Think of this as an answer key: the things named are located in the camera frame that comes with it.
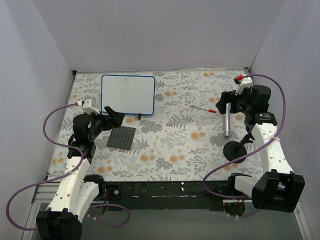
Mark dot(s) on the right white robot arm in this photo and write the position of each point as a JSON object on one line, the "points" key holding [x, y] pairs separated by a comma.
{"points": [[279, 188]]}

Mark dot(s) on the black round stand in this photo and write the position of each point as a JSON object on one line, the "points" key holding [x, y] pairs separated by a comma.
{"points": [[234, 149]]}

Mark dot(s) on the blue framed whiteboard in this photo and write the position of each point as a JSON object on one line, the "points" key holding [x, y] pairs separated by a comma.
{"points": [[128, 94]]}

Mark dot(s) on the grey studded baseplate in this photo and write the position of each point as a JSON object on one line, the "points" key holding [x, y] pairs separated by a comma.
{"points": [[121, 138]]}

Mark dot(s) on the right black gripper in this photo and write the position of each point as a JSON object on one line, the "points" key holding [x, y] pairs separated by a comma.
{"points": [[235, 99]]}

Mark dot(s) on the floral tablecloth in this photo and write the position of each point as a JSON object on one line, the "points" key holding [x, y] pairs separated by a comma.
{"points": [[177, 142]]}

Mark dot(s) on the silver metal cylinder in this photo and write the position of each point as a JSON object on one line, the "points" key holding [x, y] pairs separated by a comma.
{"points": [[226, 121]]}

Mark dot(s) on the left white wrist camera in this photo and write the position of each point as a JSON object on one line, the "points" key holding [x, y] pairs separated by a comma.
{"points": [[88, 106]]}

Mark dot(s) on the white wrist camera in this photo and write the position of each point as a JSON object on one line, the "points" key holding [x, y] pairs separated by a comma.
{"points": [[88, 106], [242, 82]]}

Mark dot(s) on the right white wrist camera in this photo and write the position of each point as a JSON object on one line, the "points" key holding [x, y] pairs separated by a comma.
{"points": [[242, 82]]}

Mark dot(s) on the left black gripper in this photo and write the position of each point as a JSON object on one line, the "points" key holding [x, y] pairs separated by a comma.
{"points": [[105, 120]]}

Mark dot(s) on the red capped whiteboard marker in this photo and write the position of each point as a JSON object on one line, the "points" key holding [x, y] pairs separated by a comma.
{"points": [[203, 109]]}

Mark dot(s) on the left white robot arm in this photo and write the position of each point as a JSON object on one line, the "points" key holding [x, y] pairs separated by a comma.
{"points": [[62, 220]]}

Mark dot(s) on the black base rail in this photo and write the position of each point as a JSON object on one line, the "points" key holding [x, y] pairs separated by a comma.
{"points": [[166, 195]]}

